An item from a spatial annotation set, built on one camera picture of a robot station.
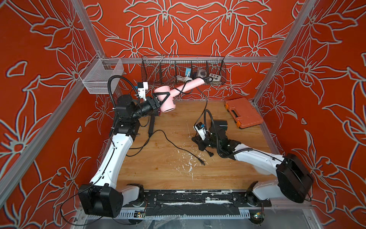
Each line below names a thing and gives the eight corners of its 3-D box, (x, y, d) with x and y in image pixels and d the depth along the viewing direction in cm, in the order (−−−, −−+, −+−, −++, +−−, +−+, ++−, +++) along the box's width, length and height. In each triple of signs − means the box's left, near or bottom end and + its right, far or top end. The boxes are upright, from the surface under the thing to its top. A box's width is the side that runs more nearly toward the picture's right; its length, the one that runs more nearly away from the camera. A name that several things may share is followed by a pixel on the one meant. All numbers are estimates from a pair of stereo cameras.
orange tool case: (239, 130, 102) (241, 126, 98) (224, 105, 119) (225, 100, 115) (261, 125, 105) (264, 121, 101) (243, 101, 122) (245, 97, 117)
